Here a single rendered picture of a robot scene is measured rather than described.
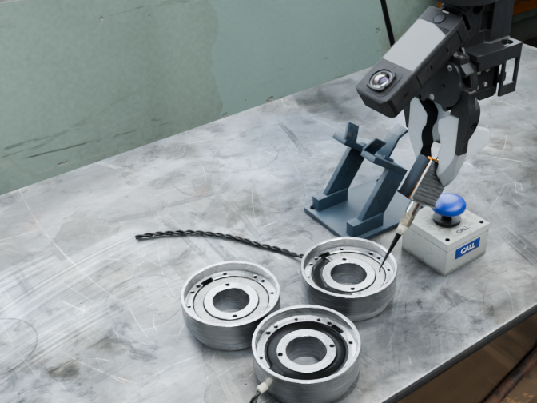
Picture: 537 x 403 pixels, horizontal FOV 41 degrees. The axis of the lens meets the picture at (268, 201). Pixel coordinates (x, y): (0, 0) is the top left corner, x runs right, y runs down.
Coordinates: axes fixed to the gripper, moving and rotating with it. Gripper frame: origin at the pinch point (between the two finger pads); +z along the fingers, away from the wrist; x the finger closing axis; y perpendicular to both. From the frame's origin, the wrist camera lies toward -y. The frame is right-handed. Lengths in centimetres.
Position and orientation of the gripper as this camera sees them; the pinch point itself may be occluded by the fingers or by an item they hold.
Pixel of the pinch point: (431, 171)
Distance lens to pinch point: 78.7
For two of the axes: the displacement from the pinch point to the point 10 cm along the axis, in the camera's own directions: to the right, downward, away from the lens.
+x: -5.4, -4.4, 7.2
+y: 8.4, -3.3, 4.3
